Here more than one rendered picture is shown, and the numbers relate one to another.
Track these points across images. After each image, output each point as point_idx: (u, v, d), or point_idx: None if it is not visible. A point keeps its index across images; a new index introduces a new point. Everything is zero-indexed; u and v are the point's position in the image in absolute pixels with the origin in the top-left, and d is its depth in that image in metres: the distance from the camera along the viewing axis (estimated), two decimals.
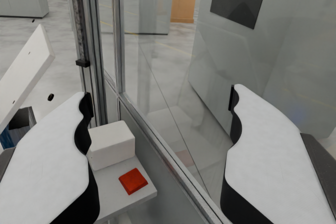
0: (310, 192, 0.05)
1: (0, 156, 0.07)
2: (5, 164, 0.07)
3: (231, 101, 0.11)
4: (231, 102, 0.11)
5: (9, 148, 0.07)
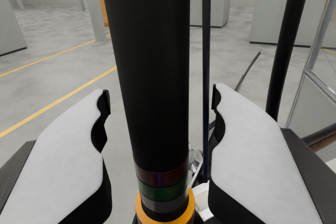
0: (292, 185, 0.06)
1: (21, 148, 0.07)
2: (25, 156, 0.07)
3: (213, 100, 0.11)
4: (214, 101, 0.11)
5: (30, 140, 0.08)
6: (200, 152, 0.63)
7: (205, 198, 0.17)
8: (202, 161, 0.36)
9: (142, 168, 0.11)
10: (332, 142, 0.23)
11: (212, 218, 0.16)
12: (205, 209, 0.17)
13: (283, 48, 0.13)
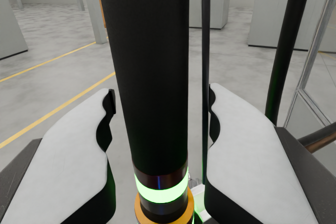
0: (287, 183, 0.06)
1: (27, 145, 0.07)
2: (31, 154, 0.07)
3: (208, 100, 0.11)
4: (208, 101, 0.11)
5: (36, 138, 0.08)
6: (197, 181, 0.72)
7: None
8: None
9: (141, 171, 0.11)
10: (331, 141, 0.23)
11: (211, 218, 0.16)
12: (204, 209, 0.17)
13: (284, 49, 0.12)
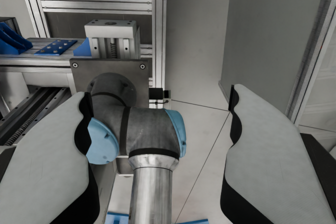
0: (310, 192, 0.05)
1: (0, 156, 0.07)
2: (5, 164, 0.07)
3: (231, 101, 0.11)
4: (231, 102, 0.11)
5: (9, 148, 0.07)
6: None
7: None
8: None
9: None
10: None
11: None
12: None
13: None
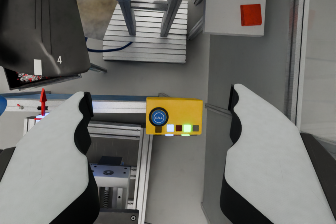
0: (310, 192, 0.05)
1: (0, 156, 0.07)
2: (5, 164, 0.07)
3: (231, 101, 0.11)
4: (231, 102, 0.11)
5: (9, 148, 0.07)
6: None
7: None
8: None
9: None
10: None
11: None
12: None
13: None
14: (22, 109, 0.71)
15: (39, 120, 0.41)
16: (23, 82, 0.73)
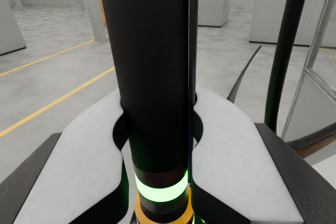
0: (269, 177, 0.06)
1: (48, 139, 0.08)
2: (51, 147, 0.07)
3: None
4: None
5: (56, 132, 0.08)
6: None
7: None
8: None
9: (141, 169, 0.11)
10: (332, 141, 0.23)
11: None
12: None
13: (283, 47, 0.12)
14: None
15: None
16: None
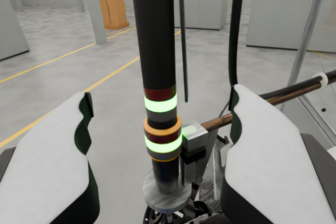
0: (310, 192, 0.05)
1: (0, 156, 0.07)
2: (5, 164, 0.07)
3: (231, 101, 0.11)
4: (231, 102, 0.11)
5: (9, 148, 0.07)
6: None
7: (190, 128, 0.25)
8: None
9: (149, 89, 0.19)
10: (286, 99, 0.32)
11: (194, 138, 0.24)
12: (189, 134, 0.25)
13: (233, 22, 0.21)
14: None
15: None
16: None
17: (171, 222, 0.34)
